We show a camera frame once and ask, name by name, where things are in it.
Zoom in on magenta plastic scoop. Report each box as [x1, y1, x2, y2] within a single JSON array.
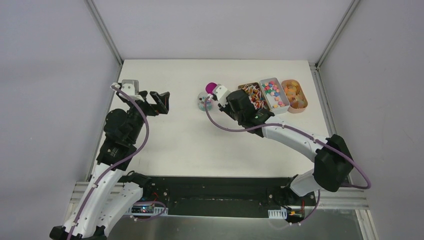
[[205, 82, 218, 95]]

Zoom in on clear plastic jar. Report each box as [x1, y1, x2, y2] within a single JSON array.
[[197, 91, 213, 112]]

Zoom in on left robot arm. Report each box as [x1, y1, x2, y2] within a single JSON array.
[[49, 90, 170, 240]]

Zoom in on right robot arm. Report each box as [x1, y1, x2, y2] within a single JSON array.
[[211, 86, 353, 205]]

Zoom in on white box of colourful candies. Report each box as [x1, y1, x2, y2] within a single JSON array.
[[258, 77, 289, 115]]

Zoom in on gold tin of lollipops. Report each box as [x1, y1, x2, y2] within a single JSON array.
[[237, 82, 270, 110]]

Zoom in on orange tray of gummies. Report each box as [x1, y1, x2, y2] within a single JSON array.
[[281, 79, 309, 114]]

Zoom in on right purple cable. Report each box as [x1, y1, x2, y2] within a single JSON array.
[[204, 96, 372, 229]]

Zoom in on purple cable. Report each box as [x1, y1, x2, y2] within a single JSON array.
[[204, 96, 372, 229], [66, 84, 168, 240]]

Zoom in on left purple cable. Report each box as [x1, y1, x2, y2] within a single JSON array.
[[66, 84, 168, 240]]

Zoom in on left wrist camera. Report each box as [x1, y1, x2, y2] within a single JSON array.
[[112, 79, 143, 100]]

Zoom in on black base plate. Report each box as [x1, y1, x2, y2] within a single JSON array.
[[136, 176, 318, 219]]

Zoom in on left aluminium rail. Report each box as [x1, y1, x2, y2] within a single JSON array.
[[69, 181, 89, 204]]

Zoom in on aluminium rail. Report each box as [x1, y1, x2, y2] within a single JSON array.
[[69, 181, 89, 204], [318, 187, 370, 210]]

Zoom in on right white cable duct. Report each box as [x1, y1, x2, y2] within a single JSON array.
[[267, 208, 288, 220]]

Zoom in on left aluminium frame post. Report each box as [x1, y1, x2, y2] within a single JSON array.
[[84, 0, 124, 67]]

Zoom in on aluminium frame post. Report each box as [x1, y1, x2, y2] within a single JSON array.
[[84, 0, 124, 67], [314, 0, 362, 71]]

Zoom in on right aluminium rail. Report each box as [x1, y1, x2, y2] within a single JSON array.
[[318, 187, 370, 210]]

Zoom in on right aluminium frame post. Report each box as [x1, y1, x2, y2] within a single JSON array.
[[314, 0, 362, 71]]

